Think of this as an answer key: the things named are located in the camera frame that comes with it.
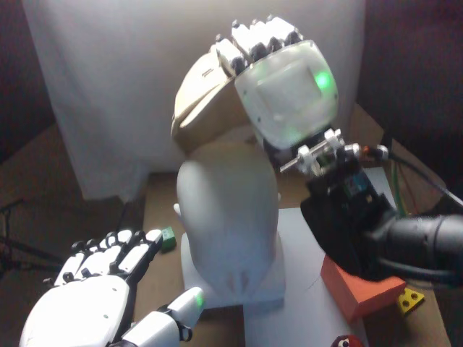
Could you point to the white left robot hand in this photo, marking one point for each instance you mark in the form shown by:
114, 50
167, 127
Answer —
79, 311

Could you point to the white backdrop cloth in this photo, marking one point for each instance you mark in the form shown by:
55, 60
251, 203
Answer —
119, 90

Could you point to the orange rectangular block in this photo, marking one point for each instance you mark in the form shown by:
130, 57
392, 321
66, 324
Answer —
358, 294

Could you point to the red round toy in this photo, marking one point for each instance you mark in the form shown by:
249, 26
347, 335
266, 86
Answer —
347, 341

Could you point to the green toy block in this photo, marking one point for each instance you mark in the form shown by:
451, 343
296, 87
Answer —
168, 238

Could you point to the white mannequin head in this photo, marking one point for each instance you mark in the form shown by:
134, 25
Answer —
231, 217

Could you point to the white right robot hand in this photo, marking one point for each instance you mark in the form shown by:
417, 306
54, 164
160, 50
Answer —
285, 94

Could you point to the black tripod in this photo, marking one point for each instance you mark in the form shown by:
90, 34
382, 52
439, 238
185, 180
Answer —
21, 249

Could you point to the beige baseball cap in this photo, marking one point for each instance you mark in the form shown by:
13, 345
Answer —
202, 94

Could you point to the yellow triangle block with holes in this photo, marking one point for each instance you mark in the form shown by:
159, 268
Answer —
410, 301

